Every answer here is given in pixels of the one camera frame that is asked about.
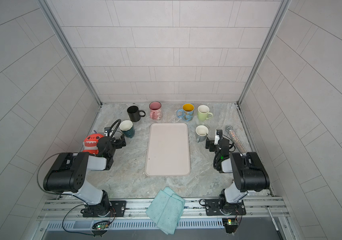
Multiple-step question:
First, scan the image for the grey mug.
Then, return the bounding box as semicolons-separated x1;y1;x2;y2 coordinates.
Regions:
196;125;209;143

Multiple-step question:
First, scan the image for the dark green mug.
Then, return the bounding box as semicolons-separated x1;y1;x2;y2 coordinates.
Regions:
119;120;135;139

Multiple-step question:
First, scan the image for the light green mug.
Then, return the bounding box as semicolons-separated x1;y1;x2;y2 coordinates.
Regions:
198;105;214;122

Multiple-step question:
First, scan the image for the black mug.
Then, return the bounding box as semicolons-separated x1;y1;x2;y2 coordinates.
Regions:
127;106;146;122

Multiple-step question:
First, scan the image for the blue butterfly mug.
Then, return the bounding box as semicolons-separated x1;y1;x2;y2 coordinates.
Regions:
176;104;195;122

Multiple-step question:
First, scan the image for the pink ghost mug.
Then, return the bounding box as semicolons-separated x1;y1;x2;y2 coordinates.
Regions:
149;101;163;120

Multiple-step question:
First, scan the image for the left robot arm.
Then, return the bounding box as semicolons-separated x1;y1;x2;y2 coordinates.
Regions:
43;134;127;218

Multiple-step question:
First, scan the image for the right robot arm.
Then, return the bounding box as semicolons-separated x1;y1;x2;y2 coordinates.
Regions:
205;139;270;216

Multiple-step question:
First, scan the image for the red shark plush toy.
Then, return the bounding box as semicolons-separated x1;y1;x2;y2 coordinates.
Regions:
83;133;104;156

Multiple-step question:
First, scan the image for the glitter tube bottle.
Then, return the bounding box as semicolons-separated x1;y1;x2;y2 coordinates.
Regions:
226;126;247;154

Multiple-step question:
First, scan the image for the beige tray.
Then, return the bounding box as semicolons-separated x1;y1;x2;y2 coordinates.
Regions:
145;123;191;177

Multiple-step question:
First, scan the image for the teal folded cloth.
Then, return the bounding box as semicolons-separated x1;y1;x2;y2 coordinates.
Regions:
146;187;186;235

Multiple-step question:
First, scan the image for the right circuit board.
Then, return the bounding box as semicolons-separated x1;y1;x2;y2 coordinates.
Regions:
222;219;239;234

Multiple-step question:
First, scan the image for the circuit board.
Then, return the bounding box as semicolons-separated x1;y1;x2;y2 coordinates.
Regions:
92;221;111;231
222;219;239;234

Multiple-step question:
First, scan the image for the left circuit board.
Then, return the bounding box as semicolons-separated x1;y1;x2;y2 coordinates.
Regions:
92;221;111;231

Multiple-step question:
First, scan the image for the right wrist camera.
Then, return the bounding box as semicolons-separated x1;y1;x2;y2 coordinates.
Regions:
214;130;223;146

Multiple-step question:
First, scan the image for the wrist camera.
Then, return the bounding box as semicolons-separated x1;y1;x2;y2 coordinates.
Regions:
104;127;113;137
214;130;223;146

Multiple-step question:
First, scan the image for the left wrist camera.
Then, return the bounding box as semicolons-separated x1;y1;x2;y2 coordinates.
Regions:
104;127;113;137

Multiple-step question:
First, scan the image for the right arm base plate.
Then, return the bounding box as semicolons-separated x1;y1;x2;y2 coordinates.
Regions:
205;199;247;216

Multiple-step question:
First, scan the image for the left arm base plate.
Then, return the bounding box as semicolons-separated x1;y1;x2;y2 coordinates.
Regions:
81;201;127;218

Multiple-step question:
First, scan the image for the left black cable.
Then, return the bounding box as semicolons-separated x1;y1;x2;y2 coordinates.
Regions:
36;152;100;237

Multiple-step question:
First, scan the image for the aluminium rail frame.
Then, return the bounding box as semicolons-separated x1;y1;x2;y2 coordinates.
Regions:
37;196;290;223

